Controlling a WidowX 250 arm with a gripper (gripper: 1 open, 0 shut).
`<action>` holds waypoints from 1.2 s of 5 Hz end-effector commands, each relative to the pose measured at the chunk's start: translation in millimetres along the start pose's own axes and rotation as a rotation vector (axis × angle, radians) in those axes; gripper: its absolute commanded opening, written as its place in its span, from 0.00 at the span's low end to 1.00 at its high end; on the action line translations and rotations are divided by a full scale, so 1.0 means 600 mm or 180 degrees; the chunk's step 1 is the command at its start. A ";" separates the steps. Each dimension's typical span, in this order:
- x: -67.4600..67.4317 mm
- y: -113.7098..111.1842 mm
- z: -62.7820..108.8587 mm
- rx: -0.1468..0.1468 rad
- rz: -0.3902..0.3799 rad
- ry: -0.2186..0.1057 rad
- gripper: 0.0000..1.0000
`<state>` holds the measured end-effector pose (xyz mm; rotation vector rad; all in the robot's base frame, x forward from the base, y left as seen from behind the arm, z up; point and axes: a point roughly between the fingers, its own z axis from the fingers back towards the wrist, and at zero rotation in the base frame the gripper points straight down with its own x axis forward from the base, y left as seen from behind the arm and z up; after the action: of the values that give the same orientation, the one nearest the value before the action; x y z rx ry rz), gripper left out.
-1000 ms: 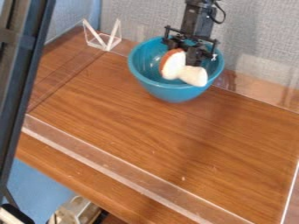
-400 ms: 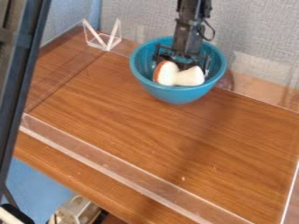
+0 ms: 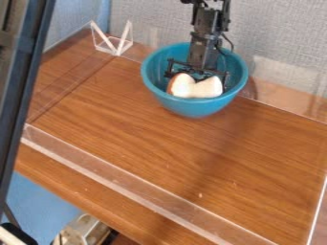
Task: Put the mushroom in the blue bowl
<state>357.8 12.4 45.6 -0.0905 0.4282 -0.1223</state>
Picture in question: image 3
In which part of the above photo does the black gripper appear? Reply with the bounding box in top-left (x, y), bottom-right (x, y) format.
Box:
top-left (163, 58), bottom-right (230, 87)

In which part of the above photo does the brown white plush mushroom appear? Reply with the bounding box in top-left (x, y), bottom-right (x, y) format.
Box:
top-left (166, 73), bottom-right (223, 99)

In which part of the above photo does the dark robot arm link foreground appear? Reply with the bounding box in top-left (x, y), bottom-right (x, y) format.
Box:
top-left (0, 0), bottom-right (56, 220)

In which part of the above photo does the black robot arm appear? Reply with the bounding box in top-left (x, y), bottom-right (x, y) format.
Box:
top-left (164, 0), bottom-right (234, 85)

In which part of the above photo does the blue bowl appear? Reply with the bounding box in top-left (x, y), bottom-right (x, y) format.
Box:
top-left (140, 42), bottom-right (248, 118)

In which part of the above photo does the clear acrylic back barrier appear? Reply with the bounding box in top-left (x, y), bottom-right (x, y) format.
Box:
top-left (123, 44), bottom-right (327, 123)

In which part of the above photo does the clear acrylic barrier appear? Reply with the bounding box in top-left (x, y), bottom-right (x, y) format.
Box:
top-left (22, 124), bottom-right (278, 245)
top-left (123, 44), bottom-right (327, 123)

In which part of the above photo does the clear acrylic front barrier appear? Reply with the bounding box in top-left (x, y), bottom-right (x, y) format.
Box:
top-left (22, 124), bottom-right (278, 245)

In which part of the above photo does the grey metal box under table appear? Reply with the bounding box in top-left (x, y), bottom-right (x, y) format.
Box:
top-left (51, 213), bottom-right (111, 245)

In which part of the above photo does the black cable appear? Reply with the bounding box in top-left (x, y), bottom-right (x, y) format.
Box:
top-left (215, 32), bottom-right (236, 56)

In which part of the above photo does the clear acrylic corner bracket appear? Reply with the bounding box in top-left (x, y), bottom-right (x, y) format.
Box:
top-left (90, 21), bottom-right (134, 56)

